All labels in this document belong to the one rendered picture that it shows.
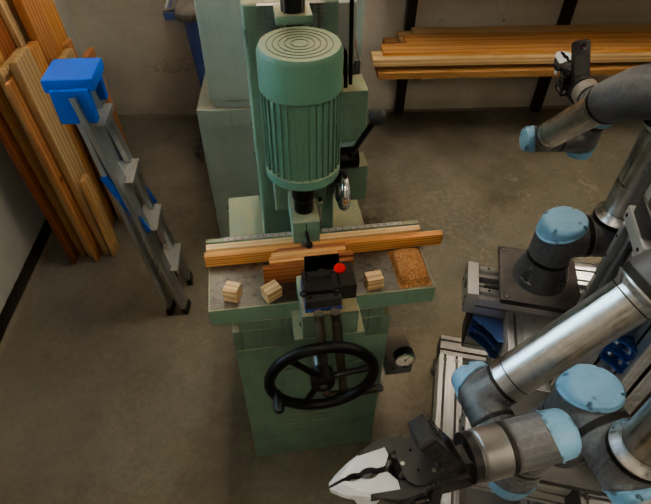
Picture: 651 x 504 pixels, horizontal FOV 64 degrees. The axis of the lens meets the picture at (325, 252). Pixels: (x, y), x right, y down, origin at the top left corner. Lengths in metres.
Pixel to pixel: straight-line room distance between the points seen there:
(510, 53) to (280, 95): 2.46
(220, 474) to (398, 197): 1.81
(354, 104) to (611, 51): 2.47
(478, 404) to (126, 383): 1.73
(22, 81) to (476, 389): 2.03
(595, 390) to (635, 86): 0.62
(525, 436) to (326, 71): 0.72
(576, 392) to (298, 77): 0.81
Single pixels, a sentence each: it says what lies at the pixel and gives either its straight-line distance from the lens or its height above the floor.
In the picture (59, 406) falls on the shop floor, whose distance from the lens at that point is 2.44.
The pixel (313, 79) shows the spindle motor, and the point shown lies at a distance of 1.05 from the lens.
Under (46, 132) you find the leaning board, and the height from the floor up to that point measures 0.74.
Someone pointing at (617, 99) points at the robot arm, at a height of 1.40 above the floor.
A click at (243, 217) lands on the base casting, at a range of 1.74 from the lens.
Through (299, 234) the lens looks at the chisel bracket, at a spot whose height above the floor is 1.03.
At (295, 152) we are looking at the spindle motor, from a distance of 1.13.
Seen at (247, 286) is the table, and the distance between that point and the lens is 1.39.
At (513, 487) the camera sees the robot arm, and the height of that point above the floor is 1.12.
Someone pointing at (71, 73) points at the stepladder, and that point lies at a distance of 1.93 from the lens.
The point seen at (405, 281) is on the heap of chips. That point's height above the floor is 0.91.
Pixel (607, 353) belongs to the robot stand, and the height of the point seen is 0.93.
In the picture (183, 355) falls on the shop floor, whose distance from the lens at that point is 2.40.
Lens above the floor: 1.95
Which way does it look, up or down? 46 degrees down
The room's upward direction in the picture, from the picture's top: 1 degrees clockwise
